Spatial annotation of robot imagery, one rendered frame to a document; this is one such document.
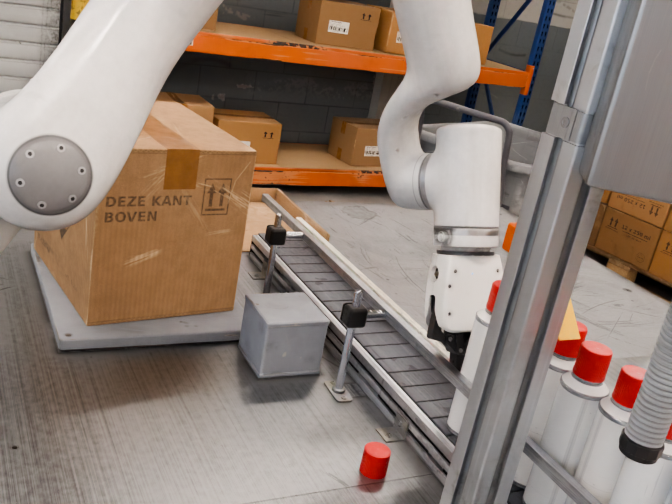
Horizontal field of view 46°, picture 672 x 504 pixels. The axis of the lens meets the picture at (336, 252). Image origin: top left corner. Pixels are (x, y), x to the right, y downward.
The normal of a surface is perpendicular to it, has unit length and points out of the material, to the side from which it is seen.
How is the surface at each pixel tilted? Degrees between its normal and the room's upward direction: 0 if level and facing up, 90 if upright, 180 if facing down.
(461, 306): 70
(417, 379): 0
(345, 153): 91
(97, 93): 58
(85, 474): 0
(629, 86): 90
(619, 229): 90
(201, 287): 90
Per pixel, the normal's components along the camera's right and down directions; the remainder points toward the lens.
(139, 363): 0.18, -0.92
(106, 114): 0.76, -0.09
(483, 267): 0.48, -0.01
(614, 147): -0.16, 0.32
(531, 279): -0.89, 0.00
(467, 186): -0.15, 0.04
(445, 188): -0.72, 0.02
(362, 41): 0.46, 0.37
